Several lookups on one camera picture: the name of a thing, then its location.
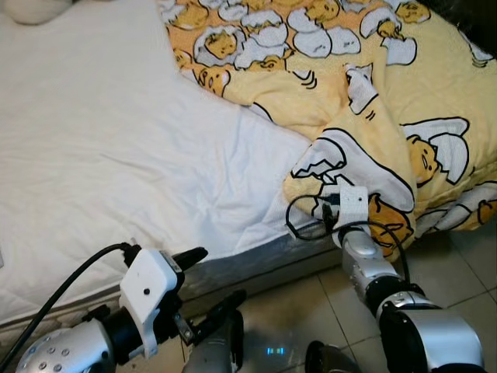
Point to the grey left robot leg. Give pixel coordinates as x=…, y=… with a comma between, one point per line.
x=213, y=350

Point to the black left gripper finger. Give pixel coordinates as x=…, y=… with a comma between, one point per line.
x=221, y=311
x=192, y=256

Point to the grey robot leg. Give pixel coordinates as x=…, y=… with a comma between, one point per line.
x=330, y=361
x=213, y=350

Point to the yellow cartoon egg blanket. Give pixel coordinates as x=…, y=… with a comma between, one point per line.
x=450, y=85

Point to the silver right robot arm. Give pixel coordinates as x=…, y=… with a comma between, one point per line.
x=365, y=264

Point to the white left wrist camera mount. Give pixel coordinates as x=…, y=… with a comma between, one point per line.
x=147, y=284

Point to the grey right robot leg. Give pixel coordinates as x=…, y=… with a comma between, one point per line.
x=330, y=361

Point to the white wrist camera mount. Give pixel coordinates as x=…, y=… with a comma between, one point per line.
x=353, y=203
x=147, y=284

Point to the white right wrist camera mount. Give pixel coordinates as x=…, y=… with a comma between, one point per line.
x=353, y=203

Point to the white quilted mattress pad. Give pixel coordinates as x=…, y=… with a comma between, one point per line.
x=101, y=140

